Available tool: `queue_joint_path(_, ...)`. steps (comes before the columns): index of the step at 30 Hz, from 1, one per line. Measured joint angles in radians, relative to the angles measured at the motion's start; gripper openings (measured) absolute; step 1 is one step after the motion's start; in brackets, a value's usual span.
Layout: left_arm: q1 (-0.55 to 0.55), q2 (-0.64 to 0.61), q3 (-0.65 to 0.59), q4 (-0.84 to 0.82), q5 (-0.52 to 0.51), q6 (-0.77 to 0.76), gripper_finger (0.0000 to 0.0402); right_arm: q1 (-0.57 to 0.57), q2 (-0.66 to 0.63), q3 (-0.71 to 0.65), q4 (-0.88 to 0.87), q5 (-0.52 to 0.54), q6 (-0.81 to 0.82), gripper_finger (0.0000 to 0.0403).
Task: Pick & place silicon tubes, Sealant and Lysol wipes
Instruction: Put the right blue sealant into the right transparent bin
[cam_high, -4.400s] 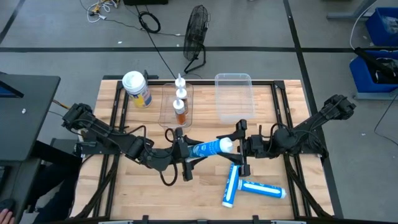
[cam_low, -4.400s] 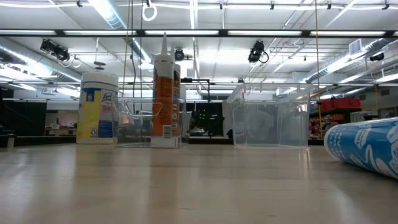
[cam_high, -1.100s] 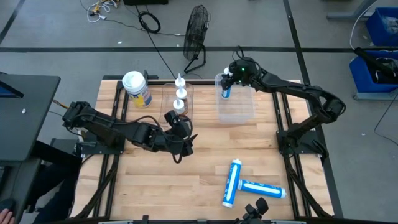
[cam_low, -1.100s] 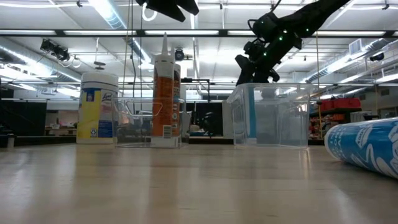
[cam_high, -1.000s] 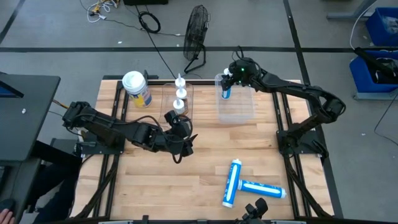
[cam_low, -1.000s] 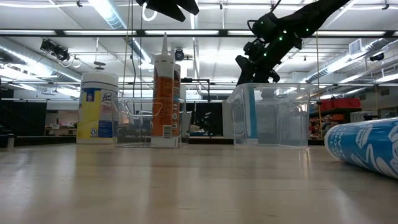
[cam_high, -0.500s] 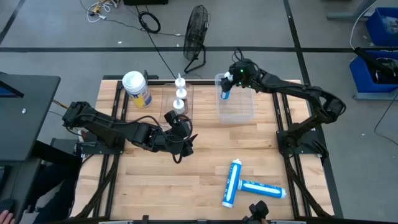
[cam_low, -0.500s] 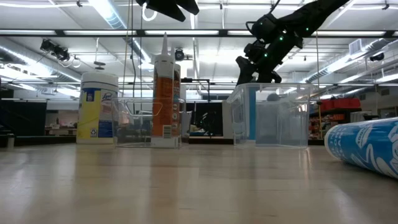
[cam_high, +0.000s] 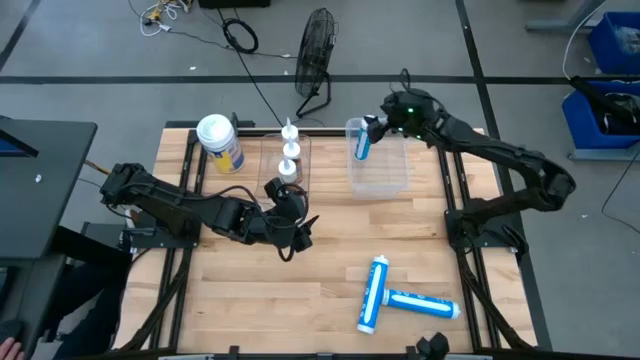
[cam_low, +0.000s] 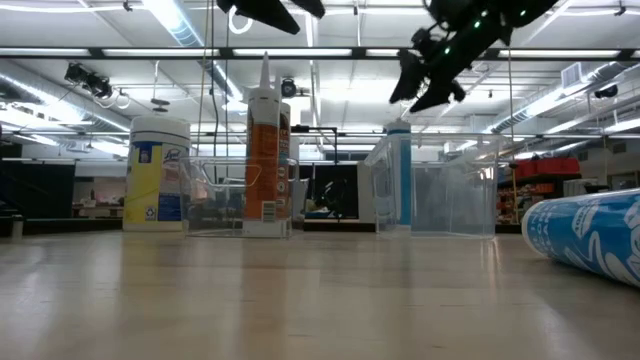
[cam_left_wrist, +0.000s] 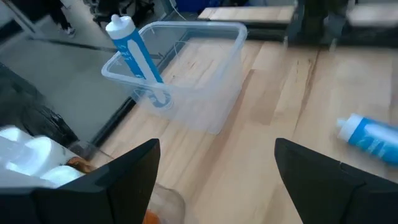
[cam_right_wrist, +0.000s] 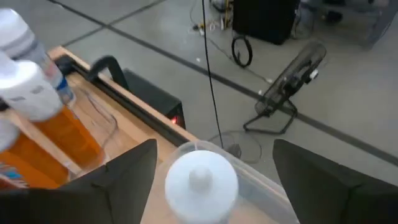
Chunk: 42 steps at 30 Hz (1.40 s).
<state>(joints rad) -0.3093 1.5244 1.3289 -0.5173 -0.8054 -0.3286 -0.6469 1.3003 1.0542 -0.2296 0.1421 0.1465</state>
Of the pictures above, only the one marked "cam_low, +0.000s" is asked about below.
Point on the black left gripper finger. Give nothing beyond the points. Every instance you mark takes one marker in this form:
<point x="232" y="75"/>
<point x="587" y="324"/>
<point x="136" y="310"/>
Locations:
<point x="260" y="10"/>
<point x="312" y="6"/>

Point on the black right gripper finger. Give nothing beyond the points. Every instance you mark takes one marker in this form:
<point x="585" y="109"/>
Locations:
<point x="410" y="75"/>
<point x="437" y="95"/>

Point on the blue silicone sealant tube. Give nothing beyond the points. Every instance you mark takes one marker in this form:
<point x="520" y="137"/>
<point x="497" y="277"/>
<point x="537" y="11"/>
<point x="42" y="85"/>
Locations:
<point x="402" y="175"/>
<point x="590" y="235"/>

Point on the orange sealant tube with barcode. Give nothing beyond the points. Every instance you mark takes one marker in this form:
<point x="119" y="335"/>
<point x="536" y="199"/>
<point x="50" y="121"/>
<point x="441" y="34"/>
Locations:
<point x="260" y="170"/>

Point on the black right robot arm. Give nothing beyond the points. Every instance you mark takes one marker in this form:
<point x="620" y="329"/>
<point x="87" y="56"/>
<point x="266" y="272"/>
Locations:
<point x="525" y="10"/>

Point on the Lysol wipes canister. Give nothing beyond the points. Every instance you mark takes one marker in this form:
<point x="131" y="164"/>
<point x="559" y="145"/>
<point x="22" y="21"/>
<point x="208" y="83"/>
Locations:
<point x="150" y="190"/>

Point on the round black ceiling fixture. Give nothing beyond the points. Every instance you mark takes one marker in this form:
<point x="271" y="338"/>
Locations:
<point x="289" y="88"/>

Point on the large clear plastic bin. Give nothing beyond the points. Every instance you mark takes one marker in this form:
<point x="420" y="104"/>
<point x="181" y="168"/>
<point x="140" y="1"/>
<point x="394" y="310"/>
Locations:
<point x="450" y="200"/>

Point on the red storage bins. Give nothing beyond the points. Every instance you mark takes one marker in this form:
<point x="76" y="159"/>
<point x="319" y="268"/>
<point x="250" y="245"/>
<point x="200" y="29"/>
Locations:
<point x="550" y="167"/>

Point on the black monitor screen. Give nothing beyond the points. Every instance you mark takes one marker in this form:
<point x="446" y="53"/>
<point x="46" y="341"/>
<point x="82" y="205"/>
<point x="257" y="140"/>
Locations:
<point x="350" y="200"/>

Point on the dark storage shelf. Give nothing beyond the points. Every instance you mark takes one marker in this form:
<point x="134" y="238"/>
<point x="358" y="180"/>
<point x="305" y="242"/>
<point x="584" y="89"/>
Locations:
<point x="560" y="177"/>

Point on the black ceiling speaker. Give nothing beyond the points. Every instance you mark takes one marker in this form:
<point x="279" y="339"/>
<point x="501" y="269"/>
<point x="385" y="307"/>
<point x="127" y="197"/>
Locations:
<point x="606" y="91"/>

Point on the small clear plastic bin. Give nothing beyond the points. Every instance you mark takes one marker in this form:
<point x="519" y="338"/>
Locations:
<point x="220" y="220"/>

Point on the black partition panel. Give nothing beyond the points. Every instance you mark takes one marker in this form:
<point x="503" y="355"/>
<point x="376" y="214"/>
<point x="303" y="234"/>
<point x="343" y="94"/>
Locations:
<point x="35" y="190"/>

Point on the black overhead frame bar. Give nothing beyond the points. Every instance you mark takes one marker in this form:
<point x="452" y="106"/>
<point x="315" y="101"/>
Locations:
<point x="225" y="52"/>
<point x="350" y="134"/>

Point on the silver ventilation duct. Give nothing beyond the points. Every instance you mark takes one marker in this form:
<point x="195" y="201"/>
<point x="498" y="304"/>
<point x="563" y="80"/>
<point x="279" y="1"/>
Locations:
<point x="600" y="72"/>
<point x="50" y="102"/>

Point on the black table edge rail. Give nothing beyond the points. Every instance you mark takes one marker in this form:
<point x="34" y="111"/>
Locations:
<point x="75" y="226"/>

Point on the small silver post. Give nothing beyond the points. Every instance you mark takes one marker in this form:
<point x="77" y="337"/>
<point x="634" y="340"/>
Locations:
<point x="17" y="227"/>

